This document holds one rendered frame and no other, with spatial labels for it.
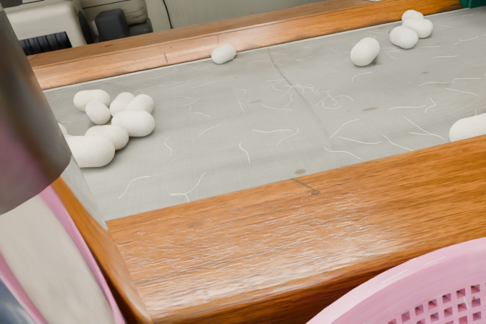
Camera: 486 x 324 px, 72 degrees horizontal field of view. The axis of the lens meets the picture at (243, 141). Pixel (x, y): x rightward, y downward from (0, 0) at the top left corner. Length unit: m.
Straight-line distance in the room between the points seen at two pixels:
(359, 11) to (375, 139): 0.30
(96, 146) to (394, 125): 0.19
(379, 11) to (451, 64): 0.19
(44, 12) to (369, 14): 0.70
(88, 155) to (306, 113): 0.15
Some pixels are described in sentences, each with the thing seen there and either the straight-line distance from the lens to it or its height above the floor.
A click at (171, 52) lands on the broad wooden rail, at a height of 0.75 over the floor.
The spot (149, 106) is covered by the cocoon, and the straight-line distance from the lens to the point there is 0.29.
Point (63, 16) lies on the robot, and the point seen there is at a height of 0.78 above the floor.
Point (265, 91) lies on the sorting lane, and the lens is 0.30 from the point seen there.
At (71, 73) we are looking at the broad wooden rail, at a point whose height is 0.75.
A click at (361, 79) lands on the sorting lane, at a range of 0.31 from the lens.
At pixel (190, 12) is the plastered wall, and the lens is 2.37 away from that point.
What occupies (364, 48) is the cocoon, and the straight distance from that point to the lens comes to 0.33.
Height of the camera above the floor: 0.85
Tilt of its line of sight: 30 degrees down
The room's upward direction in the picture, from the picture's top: 10 degrees counter-clockwise
